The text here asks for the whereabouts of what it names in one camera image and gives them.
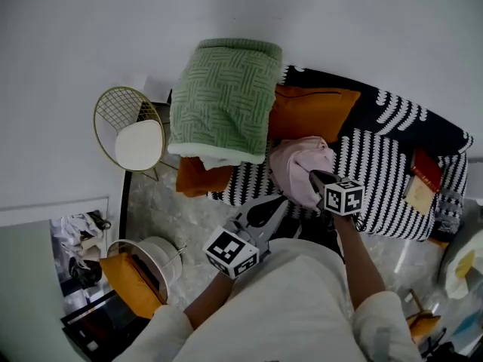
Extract grey knitted cloth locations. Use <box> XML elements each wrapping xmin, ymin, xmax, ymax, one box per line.
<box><xmin>436</xmin><ymin>188</ymin><xmax>464</xmax><ymax>234</ymax></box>

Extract white folded cloth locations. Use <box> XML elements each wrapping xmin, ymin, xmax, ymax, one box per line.
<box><xmin>201</xmin><ymin>155</ymin><xmax>243</xmax><ymax>172</ymax></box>

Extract black white patterned sofa seat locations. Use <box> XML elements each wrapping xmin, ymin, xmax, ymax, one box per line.
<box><xmin>206</xmin><ymin>65</ymin><xmax>475</xmax><ymax>243</ymax></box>

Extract red book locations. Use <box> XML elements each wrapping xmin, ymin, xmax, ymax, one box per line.
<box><xmin>410</xmin><ymin>148</ymin><xmax>444</xmax><ymax>194</ymax></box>

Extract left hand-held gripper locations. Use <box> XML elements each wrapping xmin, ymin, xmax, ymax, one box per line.
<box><xmin>202</xmin><ymin>195</ymin><xmax>291</xmax><ymax>281</ymax></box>

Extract person's white shirt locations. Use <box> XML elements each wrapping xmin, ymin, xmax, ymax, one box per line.
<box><xmin>112</xmin><ymin>237</ymin><xmax>424</xmax><ymax>362</ymax></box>

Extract person's right forearm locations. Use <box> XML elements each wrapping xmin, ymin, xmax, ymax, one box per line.
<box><xmin>331</xmin><ymin>214</ymin><xmax>387</xmax><ymax>311</ymax></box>

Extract small orange cushion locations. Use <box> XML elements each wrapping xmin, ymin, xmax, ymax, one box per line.
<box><xmin>175</xmin><ymin>156</ymin><xmax>237</xmax><ymax>199</ymax></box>

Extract orange cushion with dark stripe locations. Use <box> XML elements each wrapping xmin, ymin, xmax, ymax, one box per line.
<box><xmin>98</xmin><ymin>252</ymin><xmax>166</xmax><ymax>321</ymax></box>

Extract pink cloth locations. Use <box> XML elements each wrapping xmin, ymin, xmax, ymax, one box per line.
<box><xmin>269</xmin><ymin>136</ymin><xmax>337</xmax><ymax>211</ymax></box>

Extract black framed board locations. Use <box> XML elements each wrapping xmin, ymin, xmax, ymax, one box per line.
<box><xmin>60</xmin><ymin>288</ymin><xmax>152</xmax><ymax>362</ymax></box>

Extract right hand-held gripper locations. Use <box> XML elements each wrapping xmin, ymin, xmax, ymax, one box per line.
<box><xmin>309</xmin><ymin>169</ymin><xmax>365</xmax><ymax>216</ymax></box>

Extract white plastic bag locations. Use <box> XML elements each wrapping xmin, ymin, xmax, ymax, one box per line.
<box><xmin>438</xmin><ymin>227</ymin><xmax>483</xmax><ymax>301</ymax></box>

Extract white chair pad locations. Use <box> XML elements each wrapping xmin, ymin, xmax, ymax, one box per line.
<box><xmin>114</xmin><ymin>118</ymin><xmax>165</xmax><ymax>170</ymax></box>

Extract beige book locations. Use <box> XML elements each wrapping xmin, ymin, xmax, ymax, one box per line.
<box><xmin>403</xmin><ymin>176</ymin><xmax>435</xmax><ymax>216</ymax></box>

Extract person's left forearm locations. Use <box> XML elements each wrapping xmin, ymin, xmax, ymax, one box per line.
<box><xmin>182</xmin><ymin>272</ymin><xmax>237</xmax><ymax>332</ymax></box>

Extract white round wire basket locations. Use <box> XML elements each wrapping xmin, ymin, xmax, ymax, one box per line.
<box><xmin>106</xmin><ymin>235</ymin><xmax>187</xmax><ymax>305</ymax></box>

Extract green woven blanket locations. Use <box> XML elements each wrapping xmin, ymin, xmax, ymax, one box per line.
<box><xmin>167</xmin><ymin>38</ymin><xmax>284</xmax><ymax>166</ymax></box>

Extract gold wire chair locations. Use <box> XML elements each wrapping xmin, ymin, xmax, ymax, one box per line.
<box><xmin>92</xmin><ymin>85</ymin><xmax>180</xmax><ymax>183</ymax></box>

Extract large orange cushion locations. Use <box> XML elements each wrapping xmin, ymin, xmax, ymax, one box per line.
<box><xmin>266</xmin><ymin>84</ymin><xmax>362</xmax><ymax>145</ymax></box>

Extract orange wooden stool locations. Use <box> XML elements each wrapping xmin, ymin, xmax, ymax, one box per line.
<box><xmin>405</xmin><ymin>288</ymin><xmax>443</xmax><ymax>345</ymax></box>

